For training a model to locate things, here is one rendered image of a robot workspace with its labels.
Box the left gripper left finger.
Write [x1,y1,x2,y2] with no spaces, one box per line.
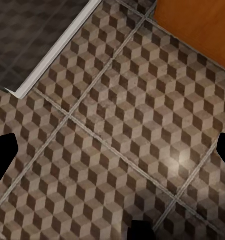
[0,133,19,181]

